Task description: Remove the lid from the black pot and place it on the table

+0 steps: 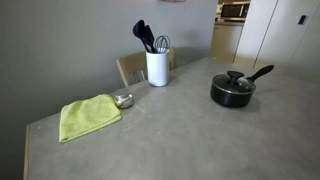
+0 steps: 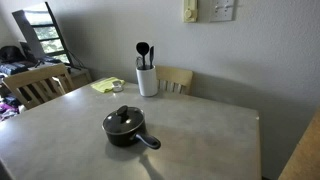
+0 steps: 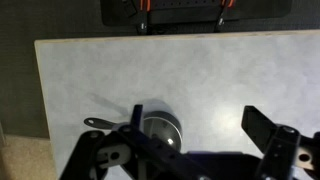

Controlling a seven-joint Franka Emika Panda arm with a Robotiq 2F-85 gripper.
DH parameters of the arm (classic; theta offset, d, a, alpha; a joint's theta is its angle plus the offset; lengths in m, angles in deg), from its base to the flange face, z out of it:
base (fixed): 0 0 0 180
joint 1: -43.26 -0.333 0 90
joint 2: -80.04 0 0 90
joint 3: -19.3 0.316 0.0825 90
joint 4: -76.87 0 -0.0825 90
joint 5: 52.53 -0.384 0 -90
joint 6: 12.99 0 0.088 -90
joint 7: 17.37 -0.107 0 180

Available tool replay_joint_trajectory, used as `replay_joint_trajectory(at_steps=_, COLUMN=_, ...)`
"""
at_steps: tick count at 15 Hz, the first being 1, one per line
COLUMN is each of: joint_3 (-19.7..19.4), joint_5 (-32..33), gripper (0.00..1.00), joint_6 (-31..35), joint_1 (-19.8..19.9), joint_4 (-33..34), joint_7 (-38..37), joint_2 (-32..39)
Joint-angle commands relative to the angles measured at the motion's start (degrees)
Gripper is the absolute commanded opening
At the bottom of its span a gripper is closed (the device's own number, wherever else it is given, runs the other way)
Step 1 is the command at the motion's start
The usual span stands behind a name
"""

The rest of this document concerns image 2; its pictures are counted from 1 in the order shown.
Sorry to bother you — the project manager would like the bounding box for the black-framed window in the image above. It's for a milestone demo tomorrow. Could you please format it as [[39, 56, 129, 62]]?
[[23, 1, 73, 66]]

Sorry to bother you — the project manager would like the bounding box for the low wooden side table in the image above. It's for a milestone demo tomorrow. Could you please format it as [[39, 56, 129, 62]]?
[[68, 67, 93, 90]]

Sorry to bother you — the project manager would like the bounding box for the blue striped bedding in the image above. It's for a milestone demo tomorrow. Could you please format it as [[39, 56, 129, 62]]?
[[0, 60, 36, 76]]

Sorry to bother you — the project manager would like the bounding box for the small glass jar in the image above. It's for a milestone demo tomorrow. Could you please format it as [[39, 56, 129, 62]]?
[[111, 80, 124, 93]]

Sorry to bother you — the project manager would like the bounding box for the yellow cloth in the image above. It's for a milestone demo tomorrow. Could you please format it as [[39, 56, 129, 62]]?
[[90, 76, 126, 94]]

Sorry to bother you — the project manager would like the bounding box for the wooden cabinet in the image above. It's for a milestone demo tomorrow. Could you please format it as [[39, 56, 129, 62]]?
[[278, 108, 320, 180]]

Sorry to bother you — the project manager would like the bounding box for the white light switch plate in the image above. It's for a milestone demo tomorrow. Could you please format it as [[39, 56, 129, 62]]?
[[209, 0, 235, 23]]

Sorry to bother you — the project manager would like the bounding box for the grey leaning board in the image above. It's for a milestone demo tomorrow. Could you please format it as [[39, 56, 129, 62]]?
[[11, 9, 46, 61]]

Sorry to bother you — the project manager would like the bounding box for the yellowed wall thermostat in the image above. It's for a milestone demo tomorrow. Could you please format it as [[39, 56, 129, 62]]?
[[182, 0, 199, 24]]

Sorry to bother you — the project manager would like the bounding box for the white utensil holder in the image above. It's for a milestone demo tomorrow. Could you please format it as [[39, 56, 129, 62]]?
[[135, 65, 159, 98]]

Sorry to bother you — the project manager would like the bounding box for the black spatula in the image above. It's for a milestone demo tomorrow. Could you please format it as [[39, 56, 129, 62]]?
[[148, 45, 155, 70]]

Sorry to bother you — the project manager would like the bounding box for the light wooden chair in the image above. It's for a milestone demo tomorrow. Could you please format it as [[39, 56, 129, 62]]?
[[154, 64, 194, 96]]

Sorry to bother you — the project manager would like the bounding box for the black ladle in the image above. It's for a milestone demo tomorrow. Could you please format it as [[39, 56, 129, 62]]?
[[135, 41, 150, 71]]

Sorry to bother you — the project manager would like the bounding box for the black bag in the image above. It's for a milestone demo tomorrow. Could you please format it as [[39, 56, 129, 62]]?
[[0, 45, 26, 63]]

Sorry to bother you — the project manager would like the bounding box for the purple clothes pile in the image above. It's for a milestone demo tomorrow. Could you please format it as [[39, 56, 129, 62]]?
[[0, 101, 20, 122]]

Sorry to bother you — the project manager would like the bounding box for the glass lid with black knob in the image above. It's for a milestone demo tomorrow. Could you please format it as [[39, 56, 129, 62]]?
[[102, 105, 145, 135]]

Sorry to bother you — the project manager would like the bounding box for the wooden slat-back chair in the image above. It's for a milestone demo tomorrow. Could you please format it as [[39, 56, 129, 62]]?
[[2, 63, 76, 110]]

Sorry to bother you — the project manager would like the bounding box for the black pot with handle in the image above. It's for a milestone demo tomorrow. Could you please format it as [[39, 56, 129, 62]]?
[[102, 107, 162, 150]]

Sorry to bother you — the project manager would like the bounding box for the metal whisk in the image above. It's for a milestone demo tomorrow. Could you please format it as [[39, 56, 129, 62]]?
[[135, 56, 144, 70]]

